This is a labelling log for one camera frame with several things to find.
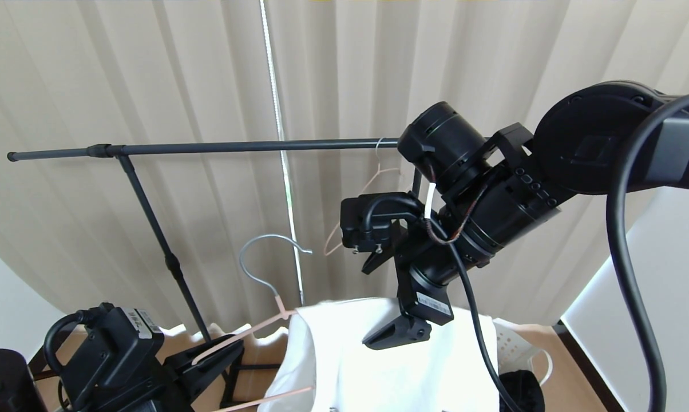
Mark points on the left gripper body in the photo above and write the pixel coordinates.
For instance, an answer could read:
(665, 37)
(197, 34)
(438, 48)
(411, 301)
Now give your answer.
(144, 397)

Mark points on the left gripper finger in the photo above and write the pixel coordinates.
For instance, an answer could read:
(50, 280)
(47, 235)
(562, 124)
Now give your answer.
(201, 352)
(207, 375)

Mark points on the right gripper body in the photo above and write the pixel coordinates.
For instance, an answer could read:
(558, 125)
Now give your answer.
(493, 223)

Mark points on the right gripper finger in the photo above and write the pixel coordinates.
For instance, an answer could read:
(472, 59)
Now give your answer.
(399, 332)

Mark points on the white printed shirt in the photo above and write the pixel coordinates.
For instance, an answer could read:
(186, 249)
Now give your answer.
(350, 372)

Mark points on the pink clothes hanger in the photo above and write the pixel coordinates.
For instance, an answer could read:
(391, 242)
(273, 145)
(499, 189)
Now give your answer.
(378, 151)
(282, 308)

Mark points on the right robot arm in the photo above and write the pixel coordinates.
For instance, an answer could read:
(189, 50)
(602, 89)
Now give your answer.
(579, 143)

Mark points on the white laundry basket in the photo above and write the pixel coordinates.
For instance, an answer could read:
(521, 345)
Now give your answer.
(516, 343)

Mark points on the black clothes rack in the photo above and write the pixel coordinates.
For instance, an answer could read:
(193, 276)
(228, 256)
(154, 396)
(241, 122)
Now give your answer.
(207, 147)

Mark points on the black garment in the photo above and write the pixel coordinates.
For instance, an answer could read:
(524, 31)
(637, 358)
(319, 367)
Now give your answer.
(522, 395)

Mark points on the beige curtain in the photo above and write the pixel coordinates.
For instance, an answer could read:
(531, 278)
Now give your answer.
(150, 68)

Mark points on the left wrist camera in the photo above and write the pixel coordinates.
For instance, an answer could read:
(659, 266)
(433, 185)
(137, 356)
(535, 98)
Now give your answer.
(115, 343)

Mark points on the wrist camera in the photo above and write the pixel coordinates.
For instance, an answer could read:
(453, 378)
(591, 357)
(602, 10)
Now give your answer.
(115, 343)
(359, 220)

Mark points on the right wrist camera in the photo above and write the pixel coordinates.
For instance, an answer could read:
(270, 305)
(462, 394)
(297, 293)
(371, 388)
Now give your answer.
(359, 220)

